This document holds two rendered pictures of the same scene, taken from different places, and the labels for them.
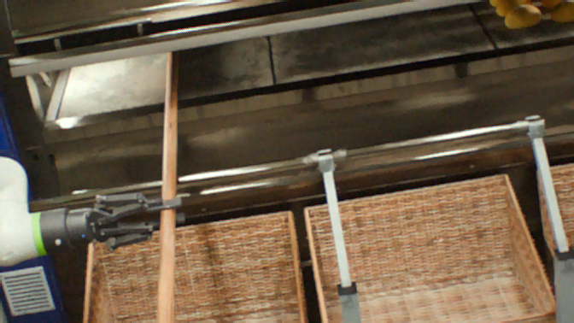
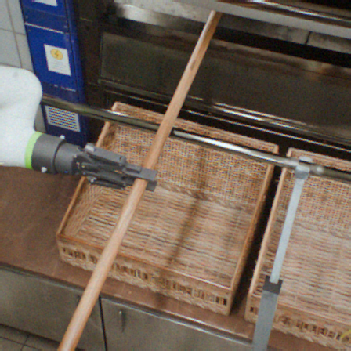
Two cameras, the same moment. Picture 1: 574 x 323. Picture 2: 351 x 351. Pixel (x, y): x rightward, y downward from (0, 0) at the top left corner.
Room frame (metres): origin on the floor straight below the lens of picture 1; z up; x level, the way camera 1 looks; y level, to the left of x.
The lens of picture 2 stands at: (1.08, -0.12, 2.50)
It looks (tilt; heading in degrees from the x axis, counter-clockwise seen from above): 50 degrees down; 17
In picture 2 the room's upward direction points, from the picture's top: 1 degrees clockwise
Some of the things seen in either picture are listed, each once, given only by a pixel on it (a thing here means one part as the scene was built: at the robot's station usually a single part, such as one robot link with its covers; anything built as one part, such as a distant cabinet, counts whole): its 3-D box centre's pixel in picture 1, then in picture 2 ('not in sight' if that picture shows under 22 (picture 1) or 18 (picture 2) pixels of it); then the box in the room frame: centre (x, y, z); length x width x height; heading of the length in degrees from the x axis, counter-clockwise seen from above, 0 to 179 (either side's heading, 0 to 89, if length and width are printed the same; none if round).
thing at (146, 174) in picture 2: (164, 205); (141, 172); (2.05, 0.26, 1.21); 0.07 x 0.03 x 0.01; 90
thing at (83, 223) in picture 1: (93, 225); (80, 162); (2.05, 0.42, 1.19); 0.09 x 0.07 x 0.08; 90
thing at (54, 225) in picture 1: (59, 230); (52, 153); (2.06, 0.49, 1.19); 0.12 x 0.06 x 0.09; 0
